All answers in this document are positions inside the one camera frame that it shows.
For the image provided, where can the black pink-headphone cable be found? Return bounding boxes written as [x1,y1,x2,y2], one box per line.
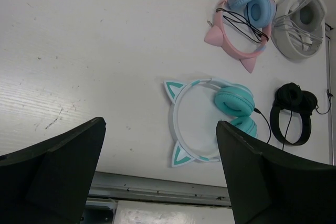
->
[215,7,270,45]

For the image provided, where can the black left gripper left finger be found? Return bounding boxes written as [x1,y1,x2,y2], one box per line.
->
[1,117,106,223]

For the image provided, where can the aluminium side rail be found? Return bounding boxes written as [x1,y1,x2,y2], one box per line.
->
[325,23,335,165]

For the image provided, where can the black thin headphone cable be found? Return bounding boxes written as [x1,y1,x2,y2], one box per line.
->
[282,89,332,151]

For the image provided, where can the aluminium front rail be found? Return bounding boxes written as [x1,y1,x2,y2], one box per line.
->
[80,172,235,223]

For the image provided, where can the black teal-headphone cable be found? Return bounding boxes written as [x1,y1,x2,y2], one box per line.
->
[253,107,272,145]

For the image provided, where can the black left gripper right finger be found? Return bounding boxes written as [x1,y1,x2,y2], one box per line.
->
[216,121,335,223]

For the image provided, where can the pink blue cat-ear headphones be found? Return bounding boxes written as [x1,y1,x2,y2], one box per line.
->
[204,0,276,73]

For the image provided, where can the white grey headphones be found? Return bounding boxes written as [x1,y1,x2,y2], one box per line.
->
[271,0,327,60]

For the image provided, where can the white headphone cable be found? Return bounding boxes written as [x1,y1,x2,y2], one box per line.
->
[272,0,323,51]

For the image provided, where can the black headphones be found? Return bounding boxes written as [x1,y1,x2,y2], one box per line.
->
[269,82,318,146]

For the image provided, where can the teal cat-ear headphones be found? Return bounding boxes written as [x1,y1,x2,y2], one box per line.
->
[163,78,257,168]

